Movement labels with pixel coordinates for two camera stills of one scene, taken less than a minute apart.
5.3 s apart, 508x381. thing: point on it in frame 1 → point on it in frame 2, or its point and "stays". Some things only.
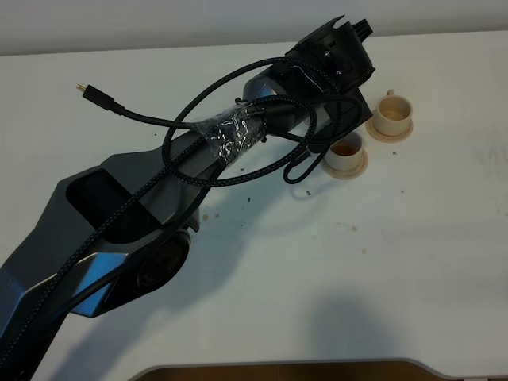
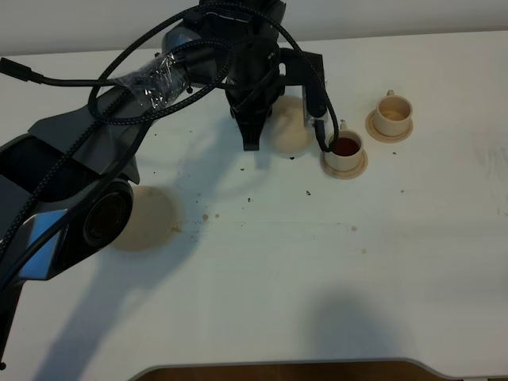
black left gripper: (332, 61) → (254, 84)
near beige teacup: (345, 154) stays
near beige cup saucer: (354, 173) stays
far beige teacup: (393, 114) stays
